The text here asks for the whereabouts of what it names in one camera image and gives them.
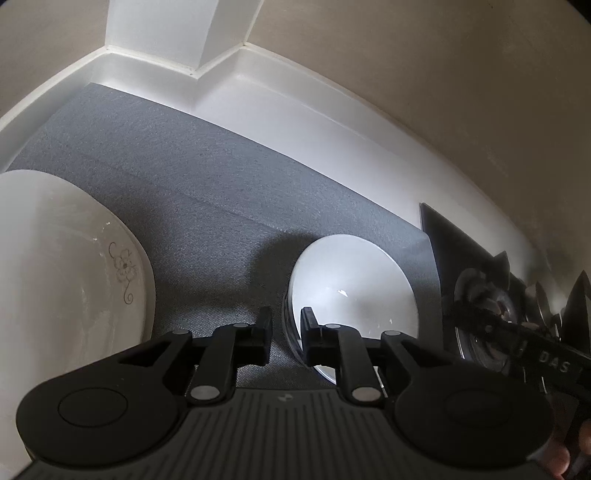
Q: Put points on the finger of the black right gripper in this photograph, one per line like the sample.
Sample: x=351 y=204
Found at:
x=488 y=326

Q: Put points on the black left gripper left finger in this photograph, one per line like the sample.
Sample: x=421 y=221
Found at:
x=217 y=358

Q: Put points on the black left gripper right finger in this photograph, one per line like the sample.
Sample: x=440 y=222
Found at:
x=343 y=349

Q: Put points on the blue patterned white bowl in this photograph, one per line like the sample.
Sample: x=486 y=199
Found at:
x=351 y=281

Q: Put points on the oval white floral plate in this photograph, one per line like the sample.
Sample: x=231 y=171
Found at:
x=76 y=286

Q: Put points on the person right hand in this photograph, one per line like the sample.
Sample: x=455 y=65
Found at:
x=566 y=454

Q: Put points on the black gas stove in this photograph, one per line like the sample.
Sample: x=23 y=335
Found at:
x=471 y=275

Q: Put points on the grey dish mat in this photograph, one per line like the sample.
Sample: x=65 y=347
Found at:
x=221 y=218

